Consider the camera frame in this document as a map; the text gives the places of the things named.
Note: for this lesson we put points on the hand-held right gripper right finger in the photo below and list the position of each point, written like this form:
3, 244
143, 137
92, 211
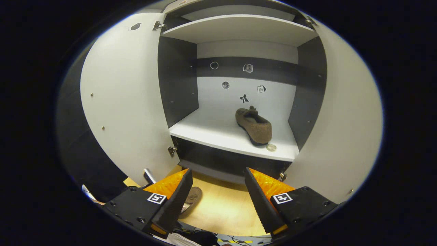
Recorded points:
259, 201

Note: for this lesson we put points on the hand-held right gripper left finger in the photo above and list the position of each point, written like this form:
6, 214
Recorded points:
175, 205

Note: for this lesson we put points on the brown fuzzy shoe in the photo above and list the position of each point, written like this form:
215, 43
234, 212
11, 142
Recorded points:
256, 128
194, 196

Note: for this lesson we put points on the white grey shoe cabinet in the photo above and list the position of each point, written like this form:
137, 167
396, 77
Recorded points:
218, 102

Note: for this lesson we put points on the white shoe cabinet door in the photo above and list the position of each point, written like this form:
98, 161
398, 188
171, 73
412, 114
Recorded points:
348, 119
126, 102

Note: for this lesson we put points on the small blue box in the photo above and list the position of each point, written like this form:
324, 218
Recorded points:
150, 176

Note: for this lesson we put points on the small clear round disc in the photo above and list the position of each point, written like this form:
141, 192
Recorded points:
271, 147

